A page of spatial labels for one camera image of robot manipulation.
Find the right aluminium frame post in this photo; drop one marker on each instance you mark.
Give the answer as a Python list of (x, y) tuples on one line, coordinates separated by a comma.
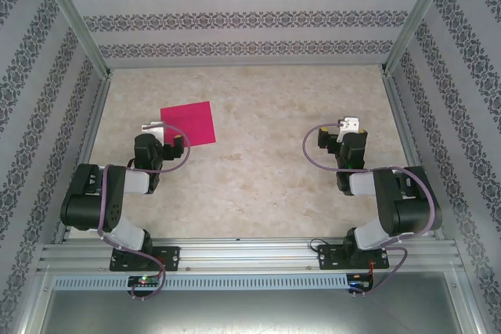
[(419, 17)]

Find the aluminium side rail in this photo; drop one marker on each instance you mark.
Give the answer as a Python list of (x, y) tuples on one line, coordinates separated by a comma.
[(88, 146), (407, 146)]

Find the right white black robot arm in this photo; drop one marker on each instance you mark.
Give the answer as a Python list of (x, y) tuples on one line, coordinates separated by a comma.
[(411, 209)]

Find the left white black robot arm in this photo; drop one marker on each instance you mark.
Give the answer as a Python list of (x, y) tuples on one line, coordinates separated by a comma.
[(90, 201)]

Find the aluminium frame post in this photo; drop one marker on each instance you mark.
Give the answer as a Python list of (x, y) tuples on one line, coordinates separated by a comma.
[(74, 17), (419, 17)]

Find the pink square paper sheet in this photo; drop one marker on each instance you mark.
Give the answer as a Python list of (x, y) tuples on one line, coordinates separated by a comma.
[(192, 123)]

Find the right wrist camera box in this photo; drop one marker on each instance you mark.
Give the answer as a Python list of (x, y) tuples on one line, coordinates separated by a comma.
[(350, 124)]

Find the grey metal sheet panel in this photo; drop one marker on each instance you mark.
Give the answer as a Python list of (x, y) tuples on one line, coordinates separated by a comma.
[(250, 310)]

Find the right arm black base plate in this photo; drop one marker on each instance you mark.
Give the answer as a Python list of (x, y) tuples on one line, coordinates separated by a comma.
[(330, 257)]

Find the left aluminium side rail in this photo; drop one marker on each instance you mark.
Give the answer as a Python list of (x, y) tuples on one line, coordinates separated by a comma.
[(88, 146)]

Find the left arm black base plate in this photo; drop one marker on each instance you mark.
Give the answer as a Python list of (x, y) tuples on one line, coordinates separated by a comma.
[(170, 257)]

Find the right aluminium side rail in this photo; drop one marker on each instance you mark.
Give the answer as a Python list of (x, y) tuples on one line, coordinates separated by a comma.
[(407, 146)]

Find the left aluminium frame post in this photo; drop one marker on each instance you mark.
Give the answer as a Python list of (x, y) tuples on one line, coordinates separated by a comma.
[(74, 17)]

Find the aluminium mounting rail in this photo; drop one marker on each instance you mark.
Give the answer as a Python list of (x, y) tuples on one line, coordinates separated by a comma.
[(250, 252)]

